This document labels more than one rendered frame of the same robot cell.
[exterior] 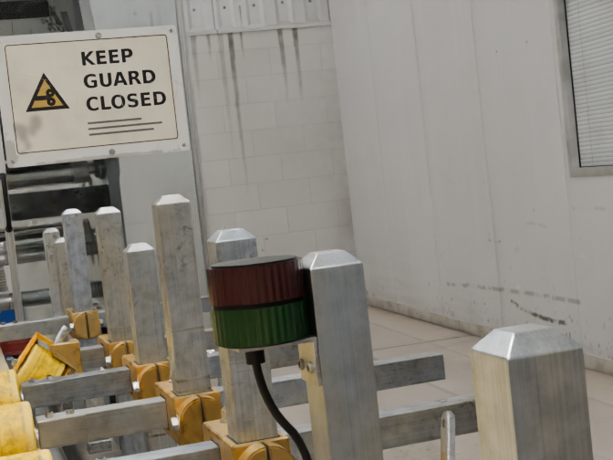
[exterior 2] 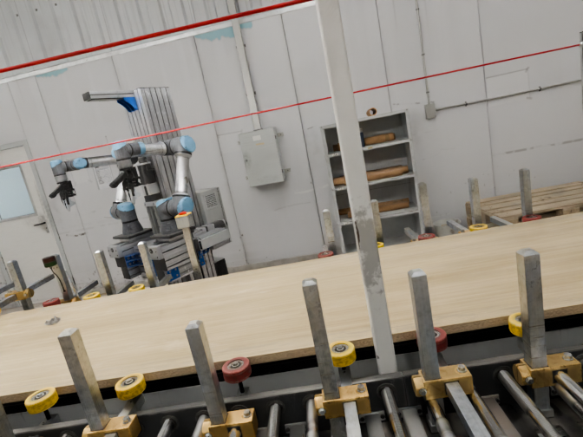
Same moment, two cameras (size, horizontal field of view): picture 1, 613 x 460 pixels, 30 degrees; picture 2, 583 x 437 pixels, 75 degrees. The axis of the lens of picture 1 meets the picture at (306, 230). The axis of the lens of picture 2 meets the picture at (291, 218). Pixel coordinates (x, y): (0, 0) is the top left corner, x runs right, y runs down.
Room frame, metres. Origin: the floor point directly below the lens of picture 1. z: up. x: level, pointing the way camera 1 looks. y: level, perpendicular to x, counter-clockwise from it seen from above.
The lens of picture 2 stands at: (-1.28, 1.39, 1.49)
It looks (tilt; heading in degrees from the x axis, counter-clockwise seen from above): 12 degrees down; 292
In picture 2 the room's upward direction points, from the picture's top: 12 degrees counter-clockwise
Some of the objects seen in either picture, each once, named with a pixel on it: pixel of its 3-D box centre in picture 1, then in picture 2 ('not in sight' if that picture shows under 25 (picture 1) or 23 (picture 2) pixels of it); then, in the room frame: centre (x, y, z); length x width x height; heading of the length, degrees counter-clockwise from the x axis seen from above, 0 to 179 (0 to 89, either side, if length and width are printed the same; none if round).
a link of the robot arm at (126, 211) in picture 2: not in sight; (127, 211); (0.93, -0.82, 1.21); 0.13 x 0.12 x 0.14; 157
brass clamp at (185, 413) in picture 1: (190, 410); not in sight; (1.21, 0.15, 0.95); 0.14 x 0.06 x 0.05; 17
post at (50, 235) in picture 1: (62, 330); not in sight; (2.62, 0.59, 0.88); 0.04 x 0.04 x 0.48; 17
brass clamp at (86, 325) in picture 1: (83, 322); not in sight; (2.16, 0.45, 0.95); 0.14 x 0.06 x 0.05; 17
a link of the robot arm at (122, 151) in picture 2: not in sight; (121, 150); (0.37, -0.35, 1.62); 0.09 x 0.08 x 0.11; 81
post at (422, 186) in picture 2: not in sight; (427, 227); (-1.20, -0.61, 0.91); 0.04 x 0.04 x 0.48; 17
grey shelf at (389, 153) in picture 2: not in sight; (372, 189); (-0.59, -2.79, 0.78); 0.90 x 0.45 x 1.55; 14
